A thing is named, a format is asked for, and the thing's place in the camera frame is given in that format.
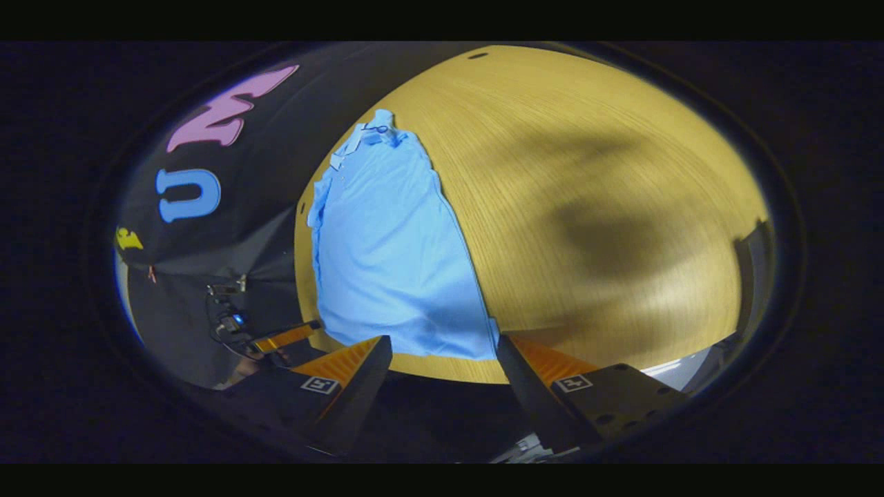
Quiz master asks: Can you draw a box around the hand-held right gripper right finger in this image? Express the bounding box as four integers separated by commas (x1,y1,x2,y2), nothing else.
497,334,691,456

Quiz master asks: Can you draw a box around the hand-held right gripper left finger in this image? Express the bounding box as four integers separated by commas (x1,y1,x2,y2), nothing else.
221,335,393,456

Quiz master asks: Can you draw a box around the light blue T-shirt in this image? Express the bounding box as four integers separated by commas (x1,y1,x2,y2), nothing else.
307,109,499,361

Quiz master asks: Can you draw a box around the black backdrop cloth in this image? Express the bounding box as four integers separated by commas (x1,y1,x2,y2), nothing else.
114,43,477,387

